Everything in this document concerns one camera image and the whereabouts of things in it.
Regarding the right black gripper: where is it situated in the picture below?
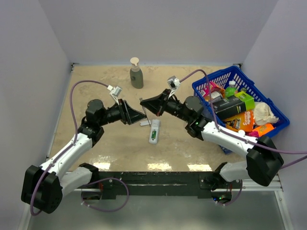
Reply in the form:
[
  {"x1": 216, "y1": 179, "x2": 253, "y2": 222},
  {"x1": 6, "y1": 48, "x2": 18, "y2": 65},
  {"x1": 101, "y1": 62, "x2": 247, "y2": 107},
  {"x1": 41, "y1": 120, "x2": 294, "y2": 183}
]
[{"x1": 141, "y1": 89, "x2": 191, "y2": 123}]

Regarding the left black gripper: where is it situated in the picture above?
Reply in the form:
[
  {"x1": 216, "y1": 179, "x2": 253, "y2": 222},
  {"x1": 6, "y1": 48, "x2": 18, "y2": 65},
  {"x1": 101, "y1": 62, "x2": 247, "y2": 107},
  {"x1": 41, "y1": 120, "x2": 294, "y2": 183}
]
[{"x1": 98, "y1": 99, "x2": 146, "y2": 127}]

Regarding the white battery cover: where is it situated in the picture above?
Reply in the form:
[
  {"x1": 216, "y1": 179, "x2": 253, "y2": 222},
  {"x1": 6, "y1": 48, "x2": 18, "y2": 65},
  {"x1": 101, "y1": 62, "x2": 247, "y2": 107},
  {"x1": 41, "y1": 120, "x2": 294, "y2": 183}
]
[{"x1": 140, "y1": 121, "x2": 151, "y2": 127}]

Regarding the white remote control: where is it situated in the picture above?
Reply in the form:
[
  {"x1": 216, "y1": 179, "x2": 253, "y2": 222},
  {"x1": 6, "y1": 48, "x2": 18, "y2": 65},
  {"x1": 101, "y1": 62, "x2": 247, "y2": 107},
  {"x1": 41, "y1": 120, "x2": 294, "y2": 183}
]
[{"x1": 149, "y1": 119, "x2": 161, "y2": 144}]

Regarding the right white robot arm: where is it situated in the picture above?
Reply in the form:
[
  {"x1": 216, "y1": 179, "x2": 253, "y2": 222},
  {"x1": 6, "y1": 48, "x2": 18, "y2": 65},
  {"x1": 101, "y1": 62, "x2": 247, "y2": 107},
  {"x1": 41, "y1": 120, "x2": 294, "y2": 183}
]
[{"x1": 140, "y1": 89, "x2": 284, "y2": 189}]

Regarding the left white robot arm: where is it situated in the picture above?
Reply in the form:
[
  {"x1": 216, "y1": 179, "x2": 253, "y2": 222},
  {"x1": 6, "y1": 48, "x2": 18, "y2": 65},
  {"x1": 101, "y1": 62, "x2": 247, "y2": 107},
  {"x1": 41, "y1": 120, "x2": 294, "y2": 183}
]
[{"x1": 21, "y1": 99, "x2": 146, "y2": 216}]

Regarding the grey soap dispenser bottle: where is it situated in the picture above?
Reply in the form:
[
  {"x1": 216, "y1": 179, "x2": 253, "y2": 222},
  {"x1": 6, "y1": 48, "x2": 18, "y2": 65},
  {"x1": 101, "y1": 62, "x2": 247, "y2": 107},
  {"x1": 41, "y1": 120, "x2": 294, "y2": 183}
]
[{"x1": 130, "y1": 57, "x2": 143, "y2": 89}]

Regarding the pink snack box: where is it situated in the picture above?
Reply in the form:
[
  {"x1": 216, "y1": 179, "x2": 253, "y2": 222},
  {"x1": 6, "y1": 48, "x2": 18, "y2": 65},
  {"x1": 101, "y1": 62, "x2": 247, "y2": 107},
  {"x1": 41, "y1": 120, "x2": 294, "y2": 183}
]
[{"x1": 200, "y1": 81, "x2": 225, "y2": 97}]

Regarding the brown label can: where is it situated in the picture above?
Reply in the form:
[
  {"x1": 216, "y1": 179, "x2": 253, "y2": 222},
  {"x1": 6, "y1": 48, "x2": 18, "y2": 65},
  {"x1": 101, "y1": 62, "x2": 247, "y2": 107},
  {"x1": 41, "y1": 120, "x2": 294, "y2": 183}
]
[{"x1": 204, "y1": 91, "x2": 223, "y2": 103}]

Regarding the green drink bottle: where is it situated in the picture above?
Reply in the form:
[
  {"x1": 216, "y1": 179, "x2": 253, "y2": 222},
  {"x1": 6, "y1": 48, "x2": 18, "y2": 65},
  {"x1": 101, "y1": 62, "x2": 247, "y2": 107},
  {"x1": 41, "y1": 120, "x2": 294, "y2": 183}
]
[{"x1": 225, "y1": 80, "x2": 238, "y2": 98}]

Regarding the black and green box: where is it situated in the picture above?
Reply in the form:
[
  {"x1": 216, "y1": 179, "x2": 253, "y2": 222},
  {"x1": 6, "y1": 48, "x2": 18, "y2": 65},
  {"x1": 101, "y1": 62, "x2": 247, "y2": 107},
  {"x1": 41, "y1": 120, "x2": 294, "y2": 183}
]
[{"x1": 213, "y1": 92, "x2": 255, "y2": 120}]

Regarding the blue plastic basket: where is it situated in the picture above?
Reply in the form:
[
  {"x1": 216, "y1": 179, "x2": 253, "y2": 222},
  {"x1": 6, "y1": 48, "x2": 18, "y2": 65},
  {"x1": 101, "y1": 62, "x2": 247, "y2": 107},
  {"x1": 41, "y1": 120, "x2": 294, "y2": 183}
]
[{"x1": 191, "y1": 65, "x2": 291, "y2": 155}]

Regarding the orange razor package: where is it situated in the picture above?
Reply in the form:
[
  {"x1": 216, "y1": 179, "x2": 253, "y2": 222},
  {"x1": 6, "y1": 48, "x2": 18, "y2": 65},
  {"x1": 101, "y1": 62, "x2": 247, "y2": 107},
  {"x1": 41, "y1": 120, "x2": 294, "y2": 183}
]
[{"x1": 223, "y1": 110, "x2": 254, "y2": 132}]

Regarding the white cap bottle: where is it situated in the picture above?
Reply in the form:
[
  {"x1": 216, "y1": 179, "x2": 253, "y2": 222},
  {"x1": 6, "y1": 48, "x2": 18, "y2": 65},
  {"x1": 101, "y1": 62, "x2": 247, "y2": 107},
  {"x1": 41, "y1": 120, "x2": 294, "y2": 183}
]
[{"x1": 238, "y1": 130, "x2": 246, "y2": 137}]

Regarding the crumpled beige cloth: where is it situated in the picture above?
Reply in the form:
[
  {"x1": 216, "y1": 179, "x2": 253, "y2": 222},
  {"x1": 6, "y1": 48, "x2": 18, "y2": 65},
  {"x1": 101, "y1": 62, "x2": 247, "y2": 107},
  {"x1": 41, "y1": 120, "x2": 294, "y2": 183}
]
[{"x1": 253, "y1": 102, "x2": 279, "y2": 126}]

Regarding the orange snack bag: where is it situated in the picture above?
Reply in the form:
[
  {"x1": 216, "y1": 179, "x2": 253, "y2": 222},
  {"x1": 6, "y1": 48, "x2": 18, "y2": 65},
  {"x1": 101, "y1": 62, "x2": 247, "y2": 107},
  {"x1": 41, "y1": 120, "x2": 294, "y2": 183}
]
[{"x1": 247, "y1": 123, "x2": 274, "y2": 138}]

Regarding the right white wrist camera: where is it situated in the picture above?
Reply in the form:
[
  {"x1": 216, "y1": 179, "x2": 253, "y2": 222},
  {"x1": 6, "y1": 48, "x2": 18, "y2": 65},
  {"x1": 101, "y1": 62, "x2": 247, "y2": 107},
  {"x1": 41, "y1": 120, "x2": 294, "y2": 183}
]
[{"x1": 167, "y1": 76, "x2": 180, "y2": 98}]

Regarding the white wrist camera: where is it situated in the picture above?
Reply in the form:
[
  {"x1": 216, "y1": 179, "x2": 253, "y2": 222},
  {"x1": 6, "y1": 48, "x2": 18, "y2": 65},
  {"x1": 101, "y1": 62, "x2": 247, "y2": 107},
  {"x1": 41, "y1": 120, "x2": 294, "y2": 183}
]
[
  {"x1": 167, "y1": 76, "x2": 180, "y2": 98},
  {"x1": 107, "y1": 85, "x2": 122, "y2": 105}
]

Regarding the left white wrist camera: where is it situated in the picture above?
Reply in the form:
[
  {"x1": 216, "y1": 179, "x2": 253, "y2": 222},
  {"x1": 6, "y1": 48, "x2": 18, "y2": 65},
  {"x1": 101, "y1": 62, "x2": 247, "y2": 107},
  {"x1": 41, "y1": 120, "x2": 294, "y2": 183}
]
[{"x1": 107, "y1": 85, "x2": 122, "y2": 105}]

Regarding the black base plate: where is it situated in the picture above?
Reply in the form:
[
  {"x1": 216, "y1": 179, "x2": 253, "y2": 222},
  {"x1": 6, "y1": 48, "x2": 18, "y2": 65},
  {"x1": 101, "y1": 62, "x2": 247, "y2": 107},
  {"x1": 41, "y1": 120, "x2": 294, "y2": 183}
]
[{"x1": 81, "y1": 171, "x2": 243, "y2": 200}]

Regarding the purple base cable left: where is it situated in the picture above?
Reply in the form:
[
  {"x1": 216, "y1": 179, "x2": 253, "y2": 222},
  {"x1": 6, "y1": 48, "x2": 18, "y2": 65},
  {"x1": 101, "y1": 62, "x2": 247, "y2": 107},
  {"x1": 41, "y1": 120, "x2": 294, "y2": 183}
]
[{"x1": 81, "y1": 177, "x2": 130, "y2": 212}]

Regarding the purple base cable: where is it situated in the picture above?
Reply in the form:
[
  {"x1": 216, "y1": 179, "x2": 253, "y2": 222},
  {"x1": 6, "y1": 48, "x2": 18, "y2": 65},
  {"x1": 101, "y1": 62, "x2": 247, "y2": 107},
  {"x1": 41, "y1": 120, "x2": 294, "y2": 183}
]
[
  {"x1": 81, "y1": 177, "x2": 130, "y2": 212},
  {"x1": 214, "y1": 181, "x2": 243, "y2": 207}
]

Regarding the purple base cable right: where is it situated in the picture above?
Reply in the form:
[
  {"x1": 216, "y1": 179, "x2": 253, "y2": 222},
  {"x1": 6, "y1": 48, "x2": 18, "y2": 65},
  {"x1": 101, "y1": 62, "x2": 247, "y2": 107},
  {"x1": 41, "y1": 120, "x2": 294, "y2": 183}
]
[{"x1": 214, "y1": 181, "x2": 243, "y2": 207}]

